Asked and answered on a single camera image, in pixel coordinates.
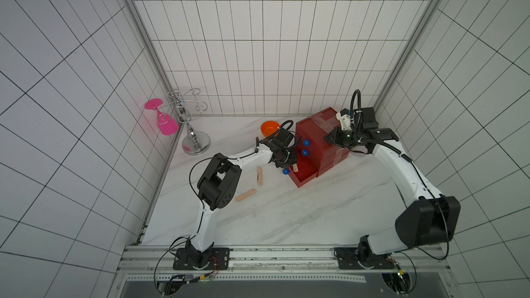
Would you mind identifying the red top drawer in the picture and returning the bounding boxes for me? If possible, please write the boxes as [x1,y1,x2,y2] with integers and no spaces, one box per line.
[296,117,339,148]

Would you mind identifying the red drawer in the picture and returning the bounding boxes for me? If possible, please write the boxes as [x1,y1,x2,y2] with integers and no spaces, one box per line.
[296,117,339,148]
[288,156,318,188]
[301,144,349,171]

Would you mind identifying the red bottom drawer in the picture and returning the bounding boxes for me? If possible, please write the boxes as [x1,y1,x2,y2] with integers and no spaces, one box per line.
[288,156,318,188]

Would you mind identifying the peach knife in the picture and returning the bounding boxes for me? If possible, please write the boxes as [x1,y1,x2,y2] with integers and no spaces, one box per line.
[257,166,264,186]

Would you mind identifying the peach knife diagonal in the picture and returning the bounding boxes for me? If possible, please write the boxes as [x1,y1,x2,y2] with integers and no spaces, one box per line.
[235,188,257,202]

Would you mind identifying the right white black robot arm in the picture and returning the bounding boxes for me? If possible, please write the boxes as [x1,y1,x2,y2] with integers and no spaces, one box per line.
[324,108,461,266]

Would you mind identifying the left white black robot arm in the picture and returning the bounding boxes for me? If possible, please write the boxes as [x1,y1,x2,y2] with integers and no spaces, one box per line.
[190,128,302,255]

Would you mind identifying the red three-drawer cabinet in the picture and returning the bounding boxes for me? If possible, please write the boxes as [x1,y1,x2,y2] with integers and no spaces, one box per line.
[296,107,350,177]

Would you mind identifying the orange bowl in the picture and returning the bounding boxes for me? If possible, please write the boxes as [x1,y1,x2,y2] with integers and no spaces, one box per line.
[260,121,280,137]

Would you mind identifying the chrome glass rack stand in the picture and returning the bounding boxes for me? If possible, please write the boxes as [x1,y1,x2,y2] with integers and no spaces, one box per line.
[168,88,211,156]

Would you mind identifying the pink wine glass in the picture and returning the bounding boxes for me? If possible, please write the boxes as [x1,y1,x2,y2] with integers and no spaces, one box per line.
[144,99,179,136]

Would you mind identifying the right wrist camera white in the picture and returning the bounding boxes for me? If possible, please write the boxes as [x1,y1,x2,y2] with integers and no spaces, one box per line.
[336,111,352,131]

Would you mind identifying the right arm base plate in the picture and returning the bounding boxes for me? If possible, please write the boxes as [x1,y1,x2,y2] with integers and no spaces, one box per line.
[333,247,394,270]

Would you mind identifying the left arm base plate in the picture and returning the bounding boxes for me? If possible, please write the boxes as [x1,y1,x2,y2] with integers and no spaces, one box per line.
[173,246,230,271]

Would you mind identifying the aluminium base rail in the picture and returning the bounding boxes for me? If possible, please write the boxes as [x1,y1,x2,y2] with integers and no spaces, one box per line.
[117,244,449,284]

